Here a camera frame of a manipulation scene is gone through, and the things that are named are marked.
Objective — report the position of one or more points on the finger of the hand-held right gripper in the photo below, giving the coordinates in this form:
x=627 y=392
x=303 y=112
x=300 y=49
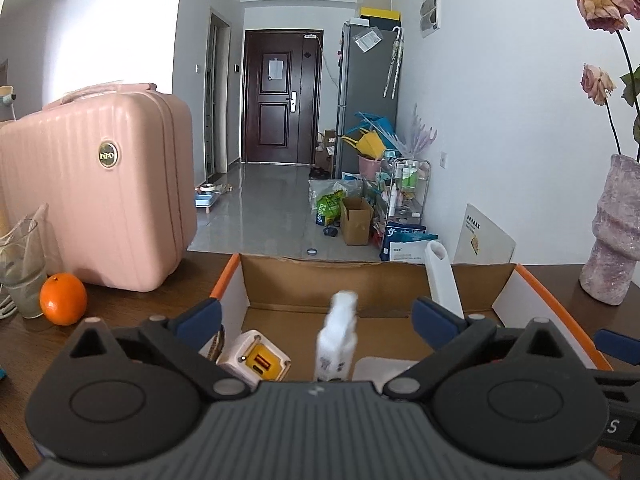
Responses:
x=620 y=342

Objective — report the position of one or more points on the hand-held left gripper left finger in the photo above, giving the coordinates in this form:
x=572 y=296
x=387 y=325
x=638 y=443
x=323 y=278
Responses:
x=200 y=317

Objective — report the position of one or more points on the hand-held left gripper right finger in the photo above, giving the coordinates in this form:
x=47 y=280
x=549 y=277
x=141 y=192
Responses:
x=430 y=322

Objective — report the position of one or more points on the white lint brush red pad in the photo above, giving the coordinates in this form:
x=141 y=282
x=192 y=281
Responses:
x=442 y=280

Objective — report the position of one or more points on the beige cube charger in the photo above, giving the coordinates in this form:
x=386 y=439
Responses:
x=240 y=352

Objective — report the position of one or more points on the white spray bottle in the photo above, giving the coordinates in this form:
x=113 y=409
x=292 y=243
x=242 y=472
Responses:
x=332 y=345

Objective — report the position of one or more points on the red cardboard box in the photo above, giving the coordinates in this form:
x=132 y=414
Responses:
x=300 y=285

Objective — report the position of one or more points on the blue and white package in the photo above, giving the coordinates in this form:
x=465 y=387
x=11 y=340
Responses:
x=405 y=242

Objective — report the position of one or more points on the white board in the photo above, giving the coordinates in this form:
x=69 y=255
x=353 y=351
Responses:
x=485 y=235

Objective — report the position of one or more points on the pale purple textured vase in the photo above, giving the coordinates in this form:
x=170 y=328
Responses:
x=612 y=230

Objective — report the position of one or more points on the blue pet bowl stand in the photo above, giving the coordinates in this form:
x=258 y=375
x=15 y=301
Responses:
x=206 y=197

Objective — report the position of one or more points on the open brown cardboard carton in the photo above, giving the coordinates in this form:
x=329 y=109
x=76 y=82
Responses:
x=356 y=222

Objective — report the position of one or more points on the dark blue slipper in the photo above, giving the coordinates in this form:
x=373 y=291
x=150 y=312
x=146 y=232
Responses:
x=331 y=232

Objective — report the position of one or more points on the orange fruit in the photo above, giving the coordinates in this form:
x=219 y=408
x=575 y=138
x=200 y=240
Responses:
x=62 y=300

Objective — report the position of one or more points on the pink suitcase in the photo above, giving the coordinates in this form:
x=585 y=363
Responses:
x=100 y=210

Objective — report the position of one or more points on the green bag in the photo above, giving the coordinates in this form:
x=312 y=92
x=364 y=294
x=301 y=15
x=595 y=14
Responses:
x=327 y=207

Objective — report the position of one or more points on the pink bucket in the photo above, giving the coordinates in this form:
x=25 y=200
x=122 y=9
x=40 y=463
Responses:
x=370 y=167

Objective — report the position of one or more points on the clear glass cup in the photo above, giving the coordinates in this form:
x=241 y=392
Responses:
x=25 y=280

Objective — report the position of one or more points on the dark shoes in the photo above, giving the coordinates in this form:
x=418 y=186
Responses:
x=319 y=172

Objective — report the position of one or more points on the stacked brown cartons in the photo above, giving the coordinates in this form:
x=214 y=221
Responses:
x=327 y=147

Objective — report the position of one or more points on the dark brown door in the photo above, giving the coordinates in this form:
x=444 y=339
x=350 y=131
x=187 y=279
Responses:
x=280 y=125

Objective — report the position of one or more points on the grey side door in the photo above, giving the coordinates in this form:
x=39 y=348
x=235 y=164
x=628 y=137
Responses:
x=217 y=90

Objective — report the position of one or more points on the grey refrigerator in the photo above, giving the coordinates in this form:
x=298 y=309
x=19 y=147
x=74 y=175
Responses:
x=365 y=90

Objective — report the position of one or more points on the clear folded umbrella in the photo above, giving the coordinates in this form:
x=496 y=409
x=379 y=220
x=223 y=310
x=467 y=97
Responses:
x=395 y=60

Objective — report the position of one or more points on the yellow thermos jug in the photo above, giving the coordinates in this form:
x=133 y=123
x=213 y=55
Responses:
x=6 y=110

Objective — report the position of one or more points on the clear plastic document sleeve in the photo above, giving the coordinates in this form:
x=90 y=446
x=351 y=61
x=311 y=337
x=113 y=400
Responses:
x=367 y=40

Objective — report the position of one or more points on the yellow and black box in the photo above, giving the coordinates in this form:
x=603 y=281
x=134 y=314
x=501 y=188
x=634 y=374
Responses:
x=380 y=12

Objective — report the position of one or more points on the bunch of dried pink roses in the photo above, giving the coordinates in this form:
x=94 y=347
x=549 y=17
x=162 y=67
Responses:
x=597 y=5

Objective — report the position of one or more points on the white wall panel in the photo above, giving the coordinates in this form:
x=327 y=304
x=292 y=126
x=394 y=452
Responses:
x=430 y=10

